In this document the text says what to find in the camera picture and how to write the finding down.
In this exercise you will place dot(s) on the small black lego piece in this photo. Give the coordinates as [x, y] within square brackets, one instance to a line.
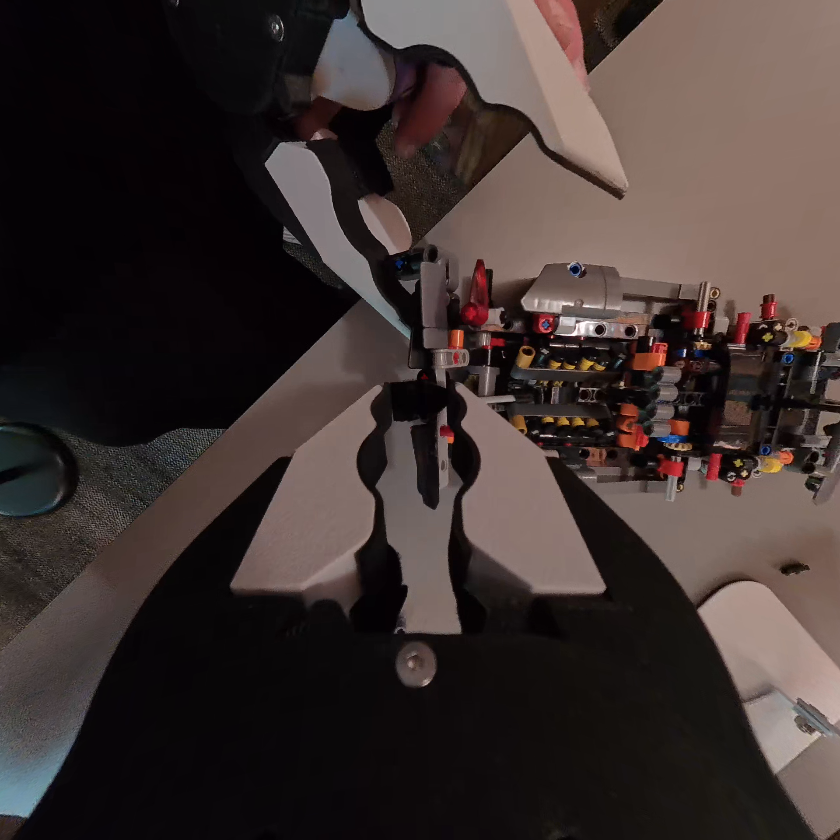
[795, 569]

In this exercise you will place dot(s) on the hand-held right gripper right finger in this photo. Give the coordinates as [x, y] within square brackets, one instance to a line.
[525, 525]

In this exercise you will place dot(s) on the white rounded plate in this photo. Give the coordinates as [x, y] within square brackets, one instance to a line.
[748, 630]

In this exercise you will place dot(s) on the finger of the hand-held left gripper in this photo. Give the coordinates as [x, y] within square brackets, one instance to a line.
[308, 197]
[499, 59]

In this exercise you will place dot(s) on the round dark disc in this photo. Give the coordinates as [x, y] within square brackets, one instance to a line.
[33, 469]

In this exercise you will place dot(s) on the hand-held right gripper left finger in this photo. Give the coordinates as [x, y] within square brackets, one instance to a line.
[308, 525]

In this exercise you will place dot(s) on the multicoloured lego car chassis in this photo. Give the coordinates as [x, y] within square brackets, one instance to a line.
[590, 380]

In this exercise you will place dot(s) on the metal bracket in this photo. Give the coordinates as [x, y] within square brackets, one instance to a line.
[817, 718]

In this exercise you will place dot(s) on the person's left hand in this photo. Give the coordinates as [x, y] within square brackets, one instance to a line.
[430, 105]

